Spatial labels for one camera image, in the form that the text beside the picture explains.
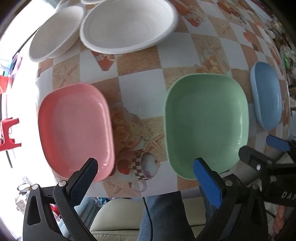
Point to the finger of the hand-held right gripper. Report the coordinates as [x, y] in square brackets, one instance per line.
[278, 142]
[252, 158]

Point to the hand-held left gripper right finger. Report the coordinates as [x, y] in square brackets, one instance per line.
[208, 183]

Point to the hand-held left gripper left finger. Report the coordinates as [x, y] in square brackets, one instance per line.
[86, 179]

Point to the blue plate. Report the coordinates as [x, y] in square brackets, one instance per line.
[266, 95]

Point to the pink plate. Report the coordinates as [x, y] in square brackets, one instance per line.
[74, 129]

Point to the green plate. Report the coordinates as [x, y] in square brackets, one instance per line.
[203, 120]

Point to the white bowl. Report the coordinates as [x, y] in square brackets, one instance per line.
[55, 32]
[129, 23]
[91, 1]

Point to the cream seat cushion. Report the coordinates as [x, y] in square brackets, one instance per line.
[115, 220]

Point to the person's leg in jeans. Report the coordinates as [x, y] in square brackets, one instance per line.
[166, 217]

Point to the pile of snack packets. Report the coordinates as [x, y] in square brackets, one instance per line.
[286, 58]

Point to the red plastic stool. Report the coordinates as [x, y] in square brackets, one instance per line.
[4, 83]
[8, 139]

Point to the checked printed tablecloth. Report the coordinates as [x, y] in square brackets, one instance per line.
[143, 78]

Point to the purple plastic basin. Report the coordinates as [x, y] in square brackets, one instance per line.
[16, 63]

